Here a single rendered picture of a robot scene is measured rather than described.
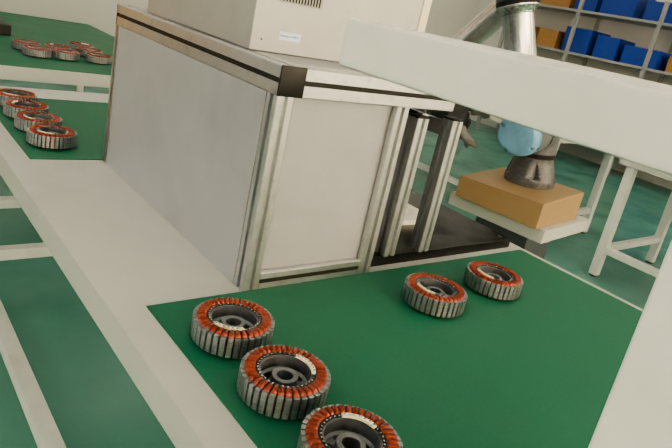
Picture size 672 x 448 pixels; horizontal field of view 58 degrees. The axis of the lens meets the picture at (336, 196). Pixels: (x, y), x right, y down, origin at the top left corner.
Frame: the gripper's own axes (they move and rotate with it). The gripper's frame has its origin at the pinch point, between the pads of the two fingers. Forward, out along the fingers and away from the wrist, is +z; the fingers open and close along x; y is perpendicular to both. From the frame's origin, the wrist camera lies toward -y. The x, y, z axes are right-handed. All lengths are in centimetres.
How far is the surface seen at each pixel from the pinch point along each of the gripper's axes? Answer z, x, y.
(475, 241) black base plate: 19, 43, -19
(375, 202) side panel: 9, 60, -54
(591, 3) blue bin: -130, -487, 405
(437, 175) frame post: 12, 45, -44
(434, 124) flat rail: 7, 37, -49
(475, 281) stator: 28, 58, -36
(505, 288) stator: 33, 56, -36
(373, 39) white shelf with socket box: 32, 75, -117
